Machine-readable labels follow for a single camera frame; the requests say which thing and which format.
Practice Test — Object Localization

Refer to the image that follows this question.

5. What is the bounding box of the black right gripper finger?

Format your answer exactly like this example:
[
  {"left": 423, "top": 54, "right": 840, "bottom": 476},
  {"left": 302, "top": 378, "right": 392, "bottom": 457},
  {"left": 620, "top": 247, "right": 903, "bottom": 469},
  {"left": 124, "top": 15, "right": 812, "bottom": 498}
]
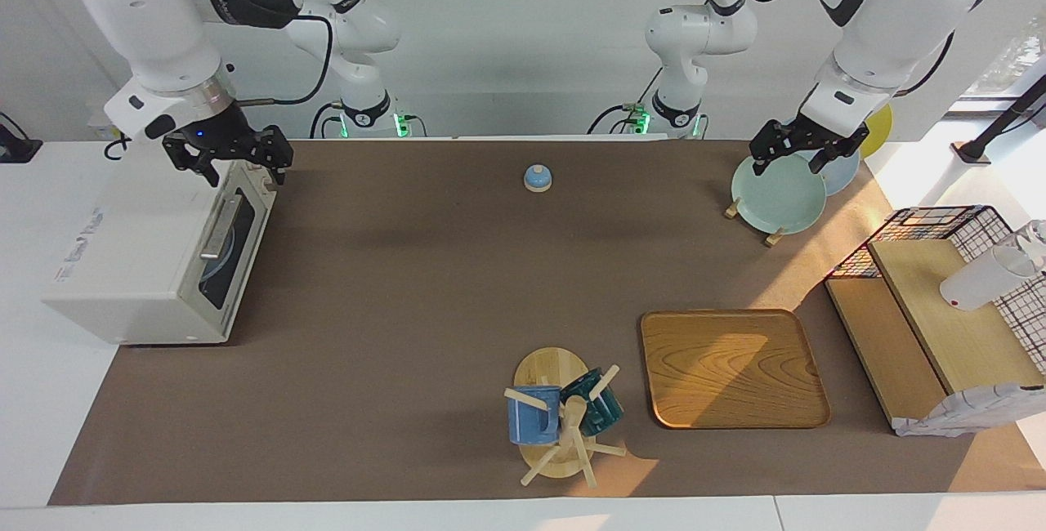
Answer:
[
  {"left": 163, "top": 139, "right": 221, "bottom": 187},
  {"left": 261, "top": 127, "right": 293, "bottom": 185}
]

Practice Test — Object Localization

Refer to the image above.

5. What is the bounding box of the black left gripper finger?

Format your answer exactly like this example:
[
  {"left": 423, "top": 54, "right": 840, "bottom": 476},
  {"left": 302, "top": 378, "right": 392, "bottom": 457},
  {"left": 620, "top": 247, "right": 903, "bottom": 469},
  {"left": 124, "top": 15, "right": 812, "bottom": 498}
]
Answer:
[
  {"left": 752, "top": 124, "right": 785, "bottom": 176},
  {"left": 809, "top": 127, "right": 869, "bottom": 174}
]

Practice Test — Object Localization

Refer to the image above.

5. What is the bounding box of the light blue plate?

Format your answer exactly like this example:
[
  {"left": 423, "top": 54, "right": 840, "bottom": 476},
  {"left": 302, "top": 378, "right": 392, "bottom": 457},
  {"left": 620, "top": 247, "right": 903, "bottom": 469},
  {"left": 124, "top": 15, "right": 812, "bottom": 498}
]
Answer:
[{"left": 203, "top": 221, "right": 239, "bottom": 291}]

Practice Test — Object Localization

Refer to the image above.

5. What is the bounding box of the glass oven door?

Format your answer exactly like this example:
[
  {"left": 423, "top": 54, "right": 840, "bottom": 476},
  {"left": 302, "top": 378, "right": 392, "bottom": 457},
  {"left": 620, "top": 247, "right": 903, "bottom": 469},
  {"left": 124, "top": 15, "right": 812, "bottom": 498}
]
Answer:
[{"left": 192, "top": 162, "right": 277, "bottom": 344}]

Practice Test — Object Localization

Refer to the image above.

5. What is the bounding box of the cream toaster oven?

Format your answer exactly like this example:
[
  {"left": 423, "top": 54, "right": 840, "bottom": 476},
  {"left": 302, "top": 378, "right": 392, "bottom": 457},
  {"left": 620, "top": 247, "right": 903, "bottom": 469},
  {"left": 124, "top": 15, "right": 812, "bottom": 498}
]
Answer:
[{"left": 42, "top": 137, "right": 279, "bottom": 346}]

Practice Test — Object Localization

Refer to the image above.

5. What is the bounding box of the pale blue racked plate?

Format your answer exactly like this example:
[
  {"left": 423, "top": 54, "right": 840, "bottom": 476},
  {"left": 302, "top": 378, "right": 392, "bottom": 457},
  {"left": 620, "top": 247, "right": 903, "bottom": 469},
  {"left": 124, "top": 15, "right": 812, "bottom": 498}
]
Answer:
[{"left": 805, "top": 147, "right": 860, "bottom": 197}]

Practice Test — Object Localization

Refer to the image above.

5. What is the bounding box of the yellow plate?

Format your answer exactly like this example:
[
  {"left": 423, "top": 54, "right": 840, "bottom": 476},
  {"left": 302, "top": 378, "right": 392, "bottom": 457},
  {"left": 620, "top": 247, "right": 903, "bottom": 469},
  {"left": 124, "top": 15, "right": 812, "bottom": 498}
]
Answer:
[{"left": 862, "top": 103, "right": 893, "bottom": 159}]

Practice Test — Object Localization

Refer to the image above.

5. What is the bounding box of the mint green plate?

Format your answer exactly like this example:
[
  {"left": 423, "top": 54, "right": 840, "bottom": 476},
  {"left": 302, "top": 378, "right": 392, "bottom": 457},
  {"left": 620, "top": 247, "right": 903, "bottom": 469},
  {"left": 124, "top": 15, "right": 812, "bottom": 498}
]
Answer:
[{"left": 731, "top": 154, "right": 828, "bottom": 235}]

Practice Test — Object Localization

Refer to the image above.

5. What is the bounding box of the wooden plate rack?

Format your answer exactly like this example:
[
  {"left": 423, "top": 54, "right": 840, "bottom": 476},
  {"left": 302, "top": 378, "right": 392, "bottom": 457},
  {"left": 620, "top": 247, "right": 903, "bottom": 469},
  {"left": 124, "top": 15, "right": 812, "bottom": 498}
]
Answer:
[{"left": 724, "top": 198, "right": 787, "bottom": 248}]

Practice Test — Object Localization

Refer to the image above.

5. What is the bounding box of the white cup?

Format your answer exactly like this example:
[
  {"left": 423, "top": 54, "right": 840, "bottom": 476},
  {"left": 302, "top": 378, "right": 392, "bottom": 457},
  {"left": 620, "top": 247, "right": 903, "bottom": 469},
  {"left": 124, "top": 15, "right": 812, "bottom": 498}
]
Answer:
[{"left": 940, "top": 241, "right": 1039, "bottom": 311}]

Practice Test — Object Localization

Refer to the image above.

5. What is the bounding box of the brown table mat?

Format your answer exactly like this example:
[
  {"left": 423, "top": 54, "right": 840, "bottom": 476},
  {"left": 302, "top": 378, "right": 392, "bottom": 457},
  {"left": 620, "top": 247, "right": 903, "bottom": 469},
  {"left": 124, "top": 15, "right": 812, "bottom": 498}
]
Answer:
[{"left": 47, "top": 137, "right": 1046, "bottom": 506}]

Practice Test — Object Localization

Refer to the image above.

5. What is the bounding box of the wooden serving tray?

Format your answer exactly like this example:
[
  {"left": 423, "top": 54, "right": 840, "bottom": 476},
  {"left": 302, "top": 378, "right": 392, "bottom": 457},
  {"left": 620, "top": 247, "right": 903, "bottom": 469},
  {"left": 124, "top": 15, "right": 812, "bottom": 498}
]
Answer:
[{"left": 640, "top": 309, "right": 832, "bottom": 431}]

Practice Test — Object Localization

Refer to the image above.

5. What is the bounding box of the wooden step shelf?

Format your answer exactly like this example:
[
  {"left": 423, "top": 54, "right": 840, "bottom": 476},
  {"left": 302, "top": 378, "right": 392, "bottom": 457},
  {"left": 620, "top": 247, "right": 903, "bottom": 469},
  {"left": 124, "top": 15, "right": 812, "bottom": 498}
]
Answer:
[{"left": 825, "top": 239, "right": 1046, "bottom": 432}]

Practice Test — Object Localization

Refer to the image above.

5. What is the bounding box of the checkered white cloth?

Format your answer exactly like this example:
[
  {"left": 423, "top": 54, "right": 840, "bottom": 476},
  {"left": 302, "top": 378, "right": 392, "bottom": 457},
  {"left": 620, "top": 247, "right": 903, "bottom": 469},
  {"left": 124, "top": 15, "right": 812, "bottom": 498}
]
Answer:
[{"left": 893, "top": 382, "right": 1046, "bottom": 438}]

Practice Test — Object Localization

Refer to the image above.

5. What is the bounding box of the wooden mug tree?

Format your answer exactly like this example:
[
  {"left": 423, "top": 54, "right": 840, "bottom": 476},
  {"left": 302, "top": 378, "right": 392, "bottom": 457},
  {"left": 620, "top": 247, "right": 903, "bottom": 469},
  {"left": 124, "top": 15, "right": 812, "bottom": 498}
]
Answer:
[{"left": 503, "top": 346, "right": 628, "bottom": 489}]

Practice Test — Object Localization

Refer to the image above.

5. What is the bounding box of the dark green mug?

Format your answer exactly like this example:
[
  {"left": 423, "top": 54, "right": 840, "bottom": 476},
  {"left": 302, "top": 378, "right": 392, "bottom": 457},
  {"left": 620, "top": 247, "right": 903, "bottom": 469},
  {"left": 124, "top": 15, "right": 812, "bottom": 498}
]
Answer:
[{"left": 561, "top": 368, "right": 624, "bottom": 436}]

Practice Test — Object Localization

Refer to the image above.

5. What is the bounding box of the blue mug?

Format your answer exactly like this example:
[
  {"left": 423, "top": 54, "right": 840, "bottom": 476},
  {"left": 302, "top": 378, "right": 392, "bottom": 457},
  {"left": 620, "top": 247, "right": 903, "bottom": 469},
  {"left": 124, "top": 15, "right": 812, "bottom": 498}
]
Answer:
[{"left": 507, "top": 386, "right": 563, "bottom": 445}]

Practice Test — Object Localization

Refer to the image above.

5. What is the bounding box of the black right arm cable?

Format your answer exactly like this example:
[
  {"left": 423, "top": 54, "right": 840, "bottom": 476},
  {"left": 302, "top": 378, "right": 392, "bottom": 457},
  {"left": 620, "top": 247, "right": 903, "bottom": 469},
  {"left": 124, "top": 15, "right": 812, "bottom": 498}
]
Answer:
[{"left": 237, "top": 15, "right": 336, "bottom": 107}]

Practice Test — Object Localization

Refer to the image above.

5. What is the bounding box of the black wire basket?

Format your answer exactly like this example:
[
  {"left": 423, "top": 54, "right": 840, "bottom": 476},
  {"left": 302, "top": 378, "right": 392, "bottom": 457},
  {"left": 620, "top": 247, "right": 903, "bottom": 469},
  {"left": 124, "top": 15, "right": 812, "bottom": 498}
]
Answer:
[{"left": 824, "top": 205, "right": 1046, "bottom": 377}]

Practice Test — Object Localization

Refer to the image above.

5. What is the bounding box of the black camera stand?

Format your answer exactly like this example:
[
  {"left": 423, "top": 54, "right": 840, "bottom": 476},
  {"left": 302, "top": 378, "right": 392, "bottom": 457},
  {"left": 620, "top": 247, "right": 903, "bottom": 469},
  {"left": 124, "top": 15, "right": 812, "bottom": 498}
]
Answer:
[{"left": 952, "top": 74, "right": 1046, "bottom": 164}]

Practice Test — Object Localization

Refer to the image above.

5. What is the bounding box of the black clamp mount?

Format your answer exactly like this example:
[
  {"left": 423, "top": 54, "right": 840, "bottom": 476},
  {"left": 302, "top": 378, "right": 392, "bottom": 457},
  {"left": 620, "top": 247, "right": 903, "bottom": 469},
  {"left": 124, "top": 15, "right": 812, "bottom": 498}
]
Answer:
[{"left": 0, "top": 110, "right": 43, "bottom": 164}]

